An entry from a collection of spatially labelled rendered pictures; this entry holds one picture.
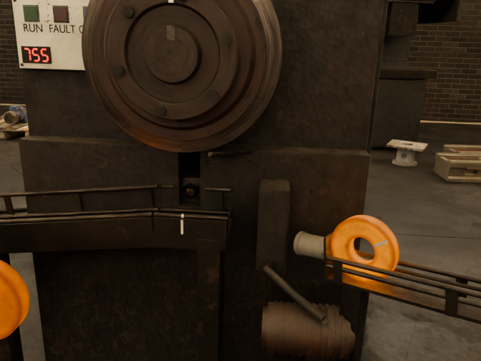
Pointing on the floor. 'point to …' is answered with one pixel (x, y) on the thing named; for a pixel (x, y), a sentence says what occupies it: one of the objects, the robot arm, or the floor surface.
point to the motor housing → (305, 332)
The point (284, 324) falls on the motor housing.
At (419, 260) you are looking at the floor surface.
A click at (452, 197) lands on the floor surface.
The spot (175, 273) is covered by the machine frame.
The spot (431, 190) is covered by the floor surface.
